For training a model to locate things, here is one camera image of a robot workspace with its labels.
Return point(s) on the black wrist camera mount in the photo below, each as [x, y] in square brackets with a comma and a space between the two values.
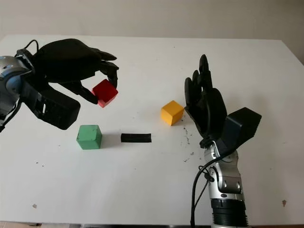
[242, 126]
[59, 111]

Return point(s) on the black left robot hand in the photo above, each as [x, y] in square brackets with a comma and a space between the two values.
[66, 61]

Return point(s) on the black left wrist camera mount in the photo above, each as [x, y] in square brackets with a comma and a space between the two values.
[59, 111]

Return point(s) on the yellow wooden block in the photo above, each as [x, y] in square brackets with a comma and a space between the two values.
[171, 112]

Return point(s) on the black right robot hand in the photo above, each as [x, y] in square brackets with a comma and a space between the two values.
[209, 111]

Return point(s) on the green wooden block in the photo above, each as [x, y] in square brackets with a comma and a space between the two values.
[89, 137]

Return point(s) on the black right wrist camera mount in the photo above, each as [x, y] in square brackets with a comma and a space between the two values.
[242, 126]

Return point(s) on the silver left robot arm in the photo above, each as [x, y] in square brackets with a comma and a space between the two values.
[9, 78]

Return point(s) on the red wooden block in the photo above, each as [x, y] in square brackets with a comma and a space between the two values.
[107, 91]

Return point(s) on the black tape strip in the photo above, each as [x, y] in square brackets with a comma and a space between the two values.
[135, 138]

